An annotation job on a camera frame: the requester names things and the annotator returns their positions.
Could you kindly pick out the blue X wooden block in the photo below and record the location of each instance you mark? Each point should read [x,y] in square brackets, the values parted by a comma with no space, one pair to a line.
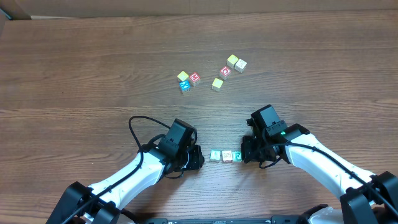
[185,86]

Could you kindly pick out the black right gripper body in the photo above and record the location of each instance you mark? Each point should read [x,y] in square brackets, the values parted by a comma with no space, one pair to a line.
[249,149]

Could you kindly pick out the yellow wooden block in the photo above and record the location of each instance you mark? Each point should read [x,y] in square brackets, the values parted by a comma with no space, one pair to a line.
[182,76]
[232,60]
[217,84]

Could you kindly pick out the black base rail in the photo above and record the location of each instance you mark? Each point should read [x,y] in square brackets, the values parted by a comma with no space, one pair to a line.
[217,220]

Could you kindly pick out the plain wooden block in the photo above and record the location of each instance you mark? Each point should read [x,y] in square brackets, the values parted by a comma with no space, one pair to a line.
[240,65]

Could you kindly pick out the red C wooden block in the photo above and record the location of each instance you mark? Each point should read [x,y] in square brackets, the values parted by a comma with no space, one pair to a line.
[225,72]

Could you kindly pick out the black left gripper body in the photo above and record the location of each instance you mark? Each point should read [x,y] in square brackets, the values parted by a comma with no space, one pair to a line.
[195,158]

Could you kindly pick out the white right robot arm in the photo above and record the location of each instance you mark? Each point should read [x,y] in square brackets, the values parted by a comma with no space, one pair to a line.
[364,196]

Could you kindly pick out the green F wooden block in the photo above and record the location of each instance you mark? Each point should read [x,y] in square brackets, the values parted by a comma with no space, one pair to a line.
[236,156]

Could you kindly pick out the yellow wooden block middle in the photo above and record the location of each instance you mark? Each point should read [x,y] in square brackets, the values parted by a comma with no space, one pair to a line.
[217,84]

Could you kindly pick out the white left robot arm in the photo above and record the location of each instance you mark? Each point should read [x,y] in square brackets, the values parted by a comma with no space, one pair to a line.
[104,201]

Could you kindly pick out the white red patterned wooden block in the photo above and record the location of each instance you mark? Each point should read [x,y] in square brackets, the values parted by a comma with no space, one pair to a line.
[227,156]

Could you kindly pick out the green V wooden block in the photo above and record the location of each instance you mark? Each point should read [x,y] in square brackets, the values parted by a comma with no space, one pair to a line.
[215,155]

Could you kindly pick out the red M wooden block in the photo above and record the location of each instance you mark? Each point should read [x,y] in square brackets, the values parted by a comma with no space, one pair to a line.
[195,79]

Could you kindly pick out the yellow wooden block left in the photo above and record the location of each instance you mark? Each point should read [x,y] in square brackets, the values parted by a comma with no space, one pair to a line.
[182,76]

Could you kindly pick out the yellow wooden block top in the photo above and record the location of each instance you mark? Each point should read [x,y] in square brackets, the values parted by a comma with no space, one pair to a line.
[232,60]

